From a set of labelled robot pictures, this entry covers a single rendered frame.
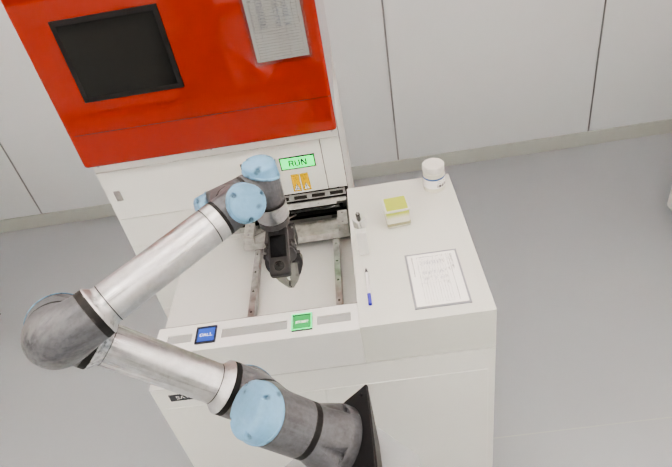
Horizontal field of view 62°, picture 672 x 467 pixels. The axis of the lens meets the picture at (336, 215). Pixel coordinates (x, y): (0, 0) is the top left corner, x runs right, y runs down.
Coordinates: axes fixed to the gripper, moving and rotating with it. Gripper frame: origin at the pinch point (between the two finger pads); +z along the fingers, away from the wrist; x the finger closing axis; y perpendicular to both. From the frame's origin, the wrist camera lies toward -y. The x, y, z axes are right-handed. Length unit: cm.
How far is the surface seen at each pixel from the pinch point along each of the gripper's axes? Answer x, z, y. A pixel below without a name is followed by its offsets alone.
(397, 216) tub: -29.9, 9.7, 33.6
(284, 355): 5.9, 21.1, -4.0
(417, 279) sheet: -32.1, 13.8, 10.0
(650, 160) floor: -191, 110, 180
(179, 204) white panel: 43, 10, 59
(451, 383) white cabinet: -38, 42, -4
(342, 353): -9.4, 23.4, -4.0
